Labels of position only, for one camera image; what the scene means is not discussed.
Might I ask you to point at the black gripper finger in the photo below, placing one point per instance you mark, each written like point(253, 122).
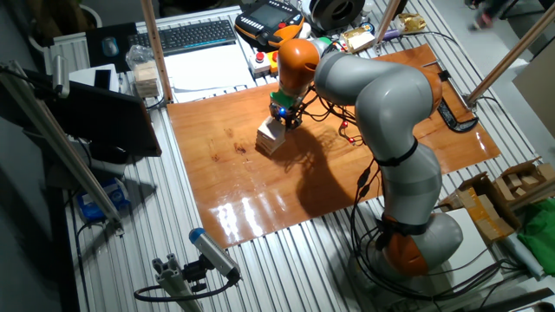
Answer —
point(272, 115)
point(295, 124)

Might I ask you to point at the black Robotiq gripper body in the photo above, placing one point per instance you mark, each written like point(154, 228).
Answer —
point(283, 112)

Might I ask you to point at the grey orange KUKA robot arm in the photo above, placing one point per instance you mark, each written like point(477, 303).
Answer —
point(390, 99)

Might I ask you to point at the white box big red button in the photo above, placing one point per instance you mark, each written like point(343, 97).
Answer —
point(260, 65)

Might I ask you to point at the yellow emergency stop button box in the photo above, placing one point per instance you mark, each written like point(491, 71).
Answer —
point(273, 60)

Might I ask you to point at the white paper sheets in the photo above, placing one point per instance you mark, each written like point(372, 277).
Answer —
point(204, 69)

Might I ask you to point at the yellow box big green button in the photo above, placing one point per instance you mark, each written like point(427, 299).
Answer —
point(325, 40)

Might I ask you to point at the white rounded plastic object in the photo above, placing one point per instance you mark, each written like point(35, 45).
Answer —
point(305, 31)

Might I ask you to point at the glossy wood grain mat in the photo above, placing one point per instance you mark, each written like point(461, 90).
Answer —
point(234, 195)

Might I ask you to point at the black orange teach pendant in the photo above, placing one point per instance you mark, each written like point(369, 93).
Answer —
point(269, 17)

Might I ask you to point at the cream coloured packet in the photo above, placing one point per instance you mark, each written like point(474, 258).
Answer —
point(357, 40)

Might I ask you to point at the black filament spool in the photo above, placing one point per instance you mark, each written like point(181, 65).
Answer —
point(338, 13)

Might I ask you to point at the black computer keyboard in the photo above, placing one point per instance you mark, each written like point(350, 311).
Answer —
point(186, 37)

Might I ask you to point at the plastic bag of wooden blocks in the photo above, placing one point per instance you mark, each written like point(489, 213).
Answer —
point(145, 76)

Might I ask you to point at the gold foil packet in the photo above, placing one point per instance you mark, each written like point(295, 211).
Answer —
point(411, 21)

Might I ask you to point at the black flat monitor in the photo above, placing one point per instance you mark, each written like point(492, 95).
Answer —
point(108, 121)

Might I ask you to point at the black curved clamp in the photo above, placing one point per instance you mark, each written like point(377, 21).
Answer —
point(460, 127)

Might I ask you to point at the black smartphone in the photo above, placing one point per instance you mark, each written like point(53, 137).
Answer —
point(102, 79)

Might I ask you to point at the dark computer mouse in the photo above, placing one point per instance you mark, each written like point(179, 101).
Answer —
point(110, 46)

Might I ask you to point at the black mouse pad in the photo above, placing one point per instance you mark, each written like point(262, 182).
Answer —
point(93, 54)

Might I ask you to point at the blue plastic package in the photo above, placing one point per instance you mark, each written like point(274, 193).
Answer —
point(102, 201)

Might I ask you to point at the white flat box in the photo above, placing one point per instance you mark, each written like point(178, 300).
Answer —
point(82, 78)

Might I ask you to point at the white foam board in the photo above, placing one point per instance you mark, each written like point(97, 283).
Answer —
point(472, 234)

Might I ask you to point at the cardboard box with yellow tape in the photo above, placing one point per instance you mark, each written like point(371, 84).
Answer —
point(485, 216)

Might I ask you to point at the person leg with shoe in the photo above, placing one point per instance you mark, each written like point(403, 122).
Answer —
point(485, 17)

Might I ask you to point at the cardboard box with wooden blocks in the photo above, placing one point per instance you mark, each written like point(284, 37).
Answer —
point(520, 180)

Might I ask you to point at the brown cardboard sheet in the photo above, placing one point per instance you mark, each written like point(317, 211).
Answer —
point(539, 95)

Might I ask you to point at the white rolled sheet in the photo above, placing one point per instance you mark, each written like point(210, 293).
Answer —
point(522, 258)

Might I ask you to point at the green cloth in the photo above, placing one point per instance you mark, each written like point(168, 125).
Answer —
point(539, 234)

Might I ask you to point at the green wrist mount adapter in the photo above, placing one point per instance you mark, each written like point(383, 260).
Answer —
point(282, 99)

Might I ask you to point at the wooden frame pole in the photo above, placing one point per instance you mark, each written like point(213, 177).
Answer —
point(156, 47)
point(511, 54)
point(387, 19)

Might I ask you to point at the silver camera with blue end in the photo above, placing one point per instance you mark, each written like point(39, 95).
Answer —
point(212, 253)

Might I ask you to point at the aluminium profile camera post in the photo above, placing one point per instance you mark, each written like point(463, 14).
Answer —
point(173, 281)

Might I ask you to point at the silver depth camera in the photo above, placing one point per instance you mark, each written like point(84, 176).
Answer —
point(60, 76)

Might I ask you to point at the long aluminium frame beam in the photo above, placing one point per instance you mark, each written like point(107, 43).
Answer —
point(56, 143)

